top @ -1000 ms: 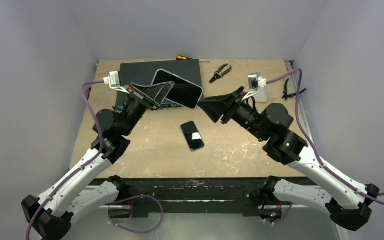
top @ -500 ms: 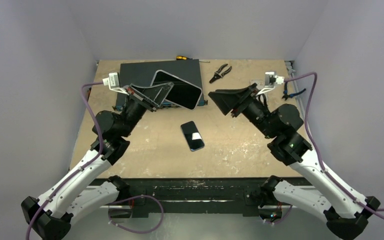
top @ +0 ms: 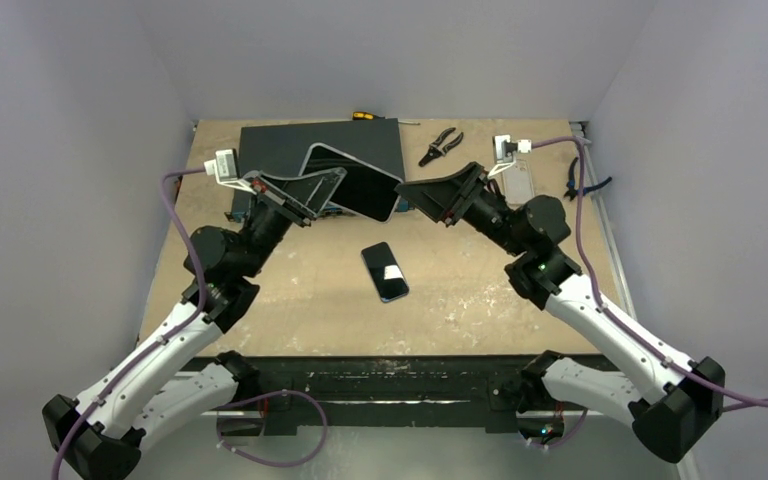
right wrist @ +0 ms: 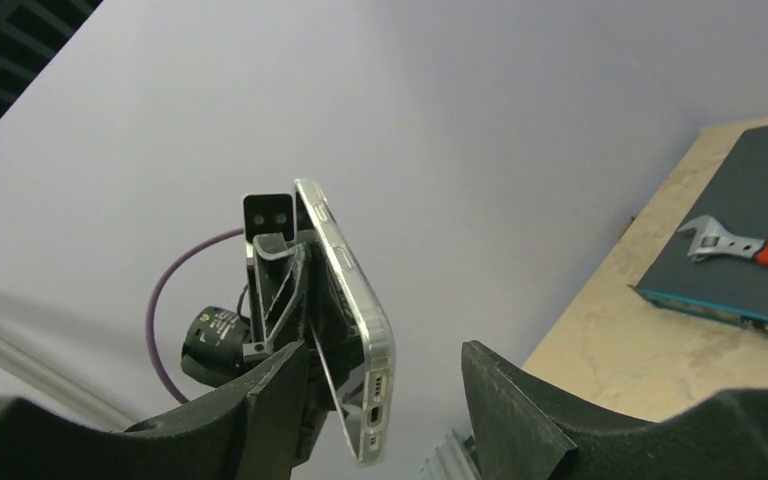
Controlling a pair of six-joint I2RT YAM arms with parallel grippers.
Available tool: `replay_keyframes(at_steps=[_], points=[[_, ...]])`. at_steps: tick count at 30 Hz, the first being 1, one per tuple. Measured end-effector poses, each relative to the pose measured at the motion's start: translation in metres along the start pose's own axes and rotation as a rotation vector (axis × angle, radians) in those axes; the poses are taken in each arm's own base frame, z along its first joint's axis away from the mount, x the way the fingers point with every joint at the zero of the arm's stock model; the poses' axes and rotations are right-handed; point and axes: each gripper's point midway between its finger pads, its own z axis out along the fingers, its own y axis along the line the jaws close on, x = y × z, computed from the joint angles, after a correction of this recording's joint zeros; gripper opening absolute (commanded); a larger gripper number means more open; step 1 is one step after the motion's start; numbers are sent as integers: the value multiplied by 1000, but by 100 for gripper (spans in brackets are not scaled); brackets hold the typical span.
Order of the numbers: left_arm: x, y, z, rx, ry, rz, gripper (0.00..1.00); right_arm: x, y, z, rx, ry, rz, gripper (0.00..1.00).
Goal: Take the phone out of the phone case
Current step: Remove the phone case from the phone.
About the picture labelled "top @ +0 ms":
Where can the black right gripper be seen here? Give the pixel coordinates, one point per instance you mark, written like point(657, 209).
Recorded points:
point(466, 198)

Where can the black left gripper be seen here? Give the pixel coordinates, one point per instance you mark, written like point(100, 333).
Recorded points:
point(298, 198)

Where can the phone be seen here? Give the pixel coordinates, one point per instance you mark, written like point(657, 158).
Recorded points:
point(517, 183)
point(366, 191)

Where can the blue smartphone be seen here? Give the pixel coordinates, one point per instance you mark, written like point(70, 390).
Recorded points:
point(386, 275)

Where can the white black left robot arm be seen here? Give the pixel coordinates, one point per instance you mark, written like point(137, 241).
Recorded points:
point(103, 432)

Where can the yellow black screwdriver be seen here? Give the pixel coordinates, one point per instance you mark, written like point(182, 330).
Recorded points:
point(368, 116)

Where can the black grey wire stripper pliers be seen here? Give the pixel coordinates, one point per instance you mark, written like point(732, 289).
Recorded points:
point(446, 141)

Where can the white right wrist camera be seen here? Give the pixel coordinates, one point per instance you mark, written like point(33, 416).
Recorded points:
point(506, 151)

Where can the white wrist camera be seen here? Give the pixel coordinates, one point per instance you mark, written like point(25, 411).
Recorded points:
point(223, 168)
point(506, 151)

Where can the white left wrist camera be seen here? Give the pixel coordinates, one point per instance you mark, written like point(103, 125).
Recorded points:
point(223, 168)

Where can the blue handled cutting pliers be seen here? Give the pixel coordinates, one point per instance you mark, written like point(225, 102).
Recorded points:
point(576, 184)

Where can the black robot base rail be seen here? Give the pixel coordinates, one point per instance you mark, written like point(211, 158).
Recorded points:
point(458, 391)

